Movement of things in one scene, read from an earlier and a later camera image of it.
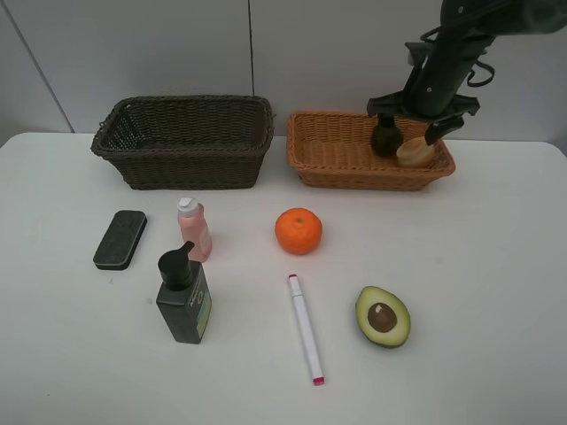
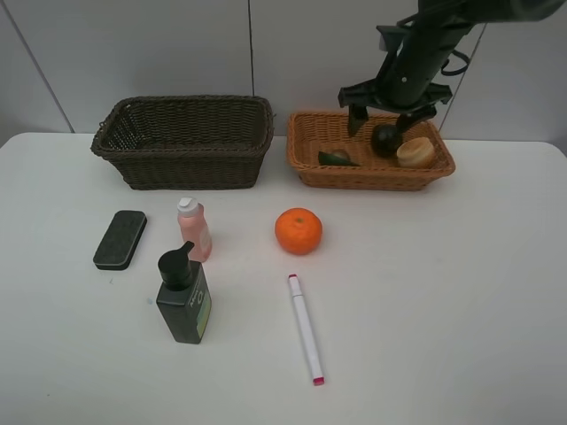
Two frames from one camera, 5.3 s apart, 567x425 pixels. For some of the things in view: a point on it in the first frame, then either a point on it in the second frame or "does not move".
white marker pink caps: [317, 377] does not move
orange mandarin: [299, 230] does not move
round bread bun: [415, 152] does not move
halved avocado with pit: [384, 318] → [336, 158]
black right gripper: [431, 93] → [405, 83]
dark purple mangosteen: [386, 141] does not move
